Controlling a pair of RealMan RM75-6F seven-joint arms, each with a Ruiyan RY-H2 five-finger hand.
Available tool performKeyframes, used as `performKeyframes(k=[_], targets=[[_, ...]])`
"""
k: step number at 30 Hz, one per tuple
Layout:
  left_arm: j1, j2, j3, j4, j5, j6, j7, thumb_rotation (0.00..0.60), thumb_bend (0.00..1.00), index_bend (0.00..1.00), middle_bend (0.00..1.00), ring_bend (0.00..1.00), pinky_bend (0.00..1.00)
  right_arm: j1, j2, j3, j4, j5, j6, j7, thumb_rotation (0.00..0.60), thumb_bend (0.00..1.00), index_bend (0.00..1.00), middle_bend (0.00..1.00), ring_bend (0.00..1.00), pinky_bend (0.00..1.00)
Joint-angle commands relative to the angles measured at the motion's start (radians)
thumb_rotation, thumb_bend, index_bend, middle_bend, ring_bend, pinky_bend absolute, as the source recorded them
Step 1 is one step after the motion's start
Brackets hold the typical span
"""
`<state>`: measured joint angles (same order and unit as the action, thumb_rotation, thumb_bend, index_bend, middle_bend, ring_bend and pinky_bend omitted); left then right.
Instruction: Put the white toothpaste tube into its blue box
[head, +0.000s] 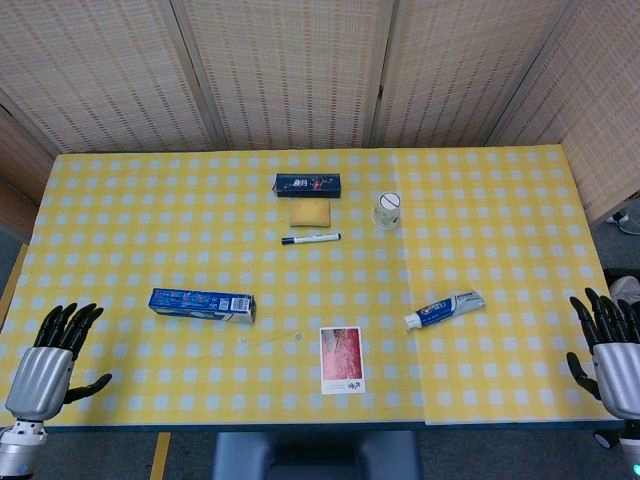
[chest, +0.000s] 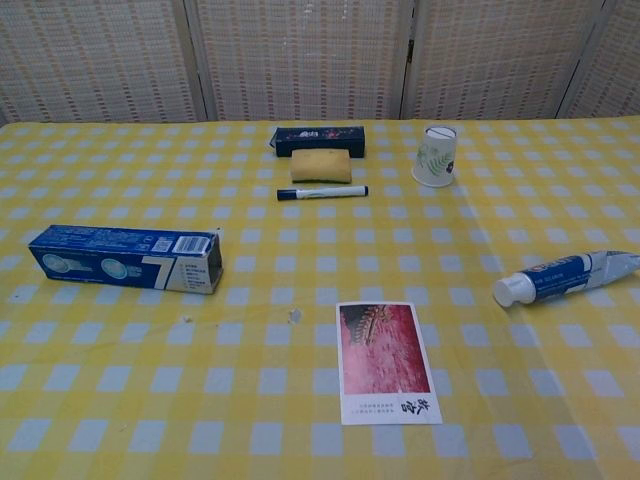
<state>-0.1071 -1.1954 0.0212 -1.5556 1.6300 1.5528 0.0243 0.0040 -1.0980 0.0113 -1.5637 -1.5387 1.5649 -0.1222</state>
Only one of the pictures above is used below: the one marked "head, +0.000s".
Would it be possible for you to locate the white blue toothpaste tube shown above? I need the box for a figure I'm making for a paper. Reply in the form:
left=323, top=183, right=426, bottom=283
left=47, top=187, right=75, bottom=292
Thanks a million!
left=403, top=291, right=488, bottom=332

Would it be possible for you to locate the black bag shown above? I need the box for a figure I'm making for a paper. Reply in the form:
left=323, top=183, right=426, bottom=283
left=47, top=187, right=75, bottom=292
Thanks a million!
left=602, top=267, right=640, bottom=304

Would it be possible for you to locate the yellow floor tape strip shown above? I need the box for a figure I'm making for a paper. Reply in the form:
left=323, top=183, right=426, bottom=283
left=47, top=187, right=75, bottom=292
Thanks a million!
left=149, top=432, right=173, bottom=480

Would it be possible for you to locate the woven bamboo folding screen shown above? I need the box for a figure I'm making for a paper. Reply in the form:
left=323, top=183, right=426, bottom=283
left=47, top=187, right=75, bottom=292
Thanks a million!
left=0, top=0, right=640, bottom=227

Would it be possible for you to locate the white marker pen blue cap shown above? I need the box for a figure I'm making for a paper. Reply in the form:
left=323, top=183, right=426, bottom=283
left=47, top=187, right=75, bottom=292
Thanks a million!
left=279, top=230, right=344, bottom=247

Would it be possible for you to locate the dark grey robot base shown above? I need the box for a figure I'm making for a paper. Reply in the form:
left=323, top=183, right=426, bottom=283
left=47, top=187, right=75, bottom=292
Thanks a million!
left=211, top=430, right=424, bottom=480

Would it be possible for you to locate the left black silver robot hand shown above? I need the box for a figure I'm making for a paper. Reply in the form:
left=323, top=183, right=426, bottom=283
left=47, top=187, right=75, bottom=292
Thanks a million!
left=4, top=302, right=114, bottom=421

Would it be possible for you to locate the yellow sponge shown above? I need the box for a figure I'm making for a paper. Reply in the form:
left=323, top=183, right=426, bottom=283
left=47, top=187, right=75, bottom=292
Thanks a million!
left=289, top=199, right=333, bottom=230

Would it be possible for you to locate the dark blue printed box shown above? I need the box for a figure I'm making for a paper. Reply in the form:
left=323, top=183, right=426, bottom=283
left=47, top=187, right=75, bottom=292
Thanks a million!
left=271, top=172, right=343, bottom=200

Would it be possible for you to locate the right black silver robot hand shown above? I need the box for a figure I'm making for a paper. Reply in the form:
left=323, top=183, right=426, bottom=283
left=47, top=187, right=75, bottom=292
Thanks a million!
left=566, top=287, right=640, bottom=421

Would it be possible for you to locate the yellow white checked tablecloth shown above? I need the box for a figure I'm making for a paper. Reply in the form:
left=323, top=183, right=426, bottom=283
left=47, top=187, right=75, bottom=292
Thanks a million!
left=0, top=147, right=640, bottom=434

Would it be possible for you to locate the blue toothpaste paper box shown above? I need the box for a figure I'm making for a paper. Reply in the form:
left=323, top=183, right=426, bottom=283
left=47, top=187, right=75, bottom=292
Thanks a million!
left=147, top=287, right=258, bottom=324

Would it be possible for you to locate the red picture postcard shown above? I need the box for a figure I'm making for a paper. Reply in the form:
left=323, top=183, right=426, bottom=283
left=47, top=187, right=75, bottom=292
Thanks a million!
left=319, top=326, right=368, bottom=397

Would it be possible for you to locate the upturned paper cup leaf print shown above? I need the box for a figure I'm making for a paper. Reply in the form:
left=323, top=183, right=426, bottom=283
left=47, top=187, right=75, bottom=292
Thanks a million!
left=370, top=191, right=403, bottom=231

